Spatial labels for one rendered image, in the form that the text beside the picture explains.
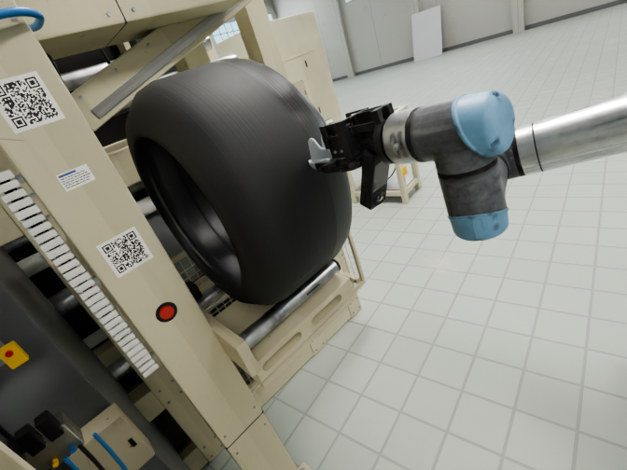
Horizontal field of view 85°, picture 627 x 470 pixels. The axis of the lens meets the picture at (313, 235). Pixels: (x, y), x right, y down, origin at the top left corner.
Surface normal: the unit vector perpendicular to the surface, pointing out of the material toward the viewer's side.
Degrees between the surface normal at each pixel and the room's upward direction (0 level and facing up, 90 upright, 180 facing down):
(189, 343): 90
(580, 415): 0
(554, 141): 66
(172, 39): 90
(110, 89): 90
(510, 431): 0
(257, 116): 53
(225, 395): 90
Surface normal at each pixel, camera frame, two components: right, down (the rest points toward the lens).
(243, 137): 0.41, -0.30
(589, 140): -0.51, 0.48
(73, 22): 0.66, 0.16
